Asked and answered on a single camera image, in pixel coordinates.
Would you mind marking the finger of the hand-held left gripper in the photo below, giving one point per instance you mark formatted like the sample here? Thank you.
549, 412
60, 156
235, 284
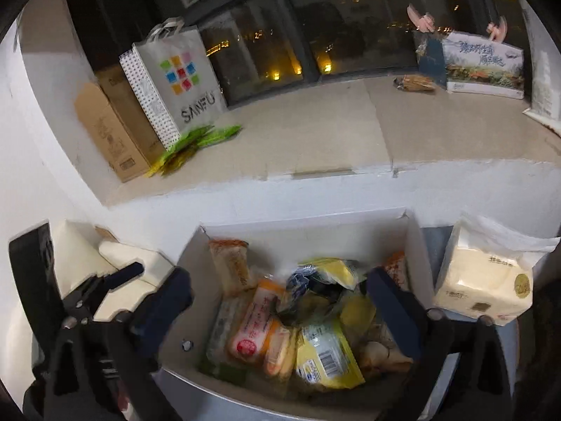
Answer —
118, 274

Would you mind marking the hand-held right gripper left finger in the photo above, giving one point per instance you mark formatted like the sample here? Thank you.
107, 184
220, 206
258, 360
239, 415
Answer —
162, 309

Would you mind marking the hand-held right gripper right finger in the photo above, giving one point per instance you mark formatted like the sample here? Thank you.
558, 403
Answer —
394, 313

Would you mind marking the cream orange snack packet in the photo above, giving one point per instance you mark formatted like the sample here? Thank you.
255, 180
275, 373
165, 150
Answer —
230, 265
396, 267

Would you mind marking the green white snack packet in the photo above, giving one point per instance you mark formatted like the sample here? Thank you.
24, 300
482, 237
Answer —
219, 333

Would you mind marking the blue yellow snack packet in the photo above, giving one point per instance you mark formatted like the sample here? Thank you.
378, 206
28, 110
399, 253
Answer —
333, 269

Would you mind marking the white storage box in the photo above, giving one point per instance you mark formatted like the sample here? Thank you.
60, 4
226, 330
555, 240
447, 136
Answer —
307, 237

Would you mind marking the small orange snack packet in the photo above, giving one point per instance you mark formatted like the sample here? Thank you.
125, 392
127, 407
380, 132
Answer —
278, 355

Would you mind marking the cream soft tissue pack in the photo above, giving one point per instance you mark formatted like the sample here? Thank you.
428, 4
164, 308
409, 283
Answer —
482, 280

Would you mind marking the brown cardboard box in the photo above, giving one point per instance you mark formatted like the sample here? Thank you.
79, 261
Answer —
109, 131

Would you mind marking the pile of green sachets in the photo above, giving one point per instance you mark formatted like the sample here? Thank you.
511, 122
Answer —
197, 144

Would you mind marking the white dotted shopping bag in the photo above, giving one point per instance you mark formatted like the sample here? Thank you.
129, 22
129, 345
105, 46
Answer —
184, 83

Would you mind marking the brown snack packet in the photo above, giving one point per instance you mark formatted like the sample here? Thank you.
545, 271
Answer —
416, 83

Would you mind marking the dark blue gift bag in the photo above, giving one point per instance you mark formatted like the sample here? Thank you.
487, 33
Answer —
431, 63

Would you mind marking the landscape print tissue box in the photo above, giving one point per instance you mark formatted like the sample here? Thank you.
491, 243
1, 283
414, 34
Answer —
482, 65

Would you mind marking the pink paper ornament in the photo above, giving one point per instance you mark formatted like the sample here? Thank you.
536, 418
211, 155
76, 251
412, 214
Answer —
420, 19
497, 30

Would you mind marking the dark window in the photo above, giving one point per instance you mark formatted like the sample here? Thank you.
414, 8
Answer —
328, 22

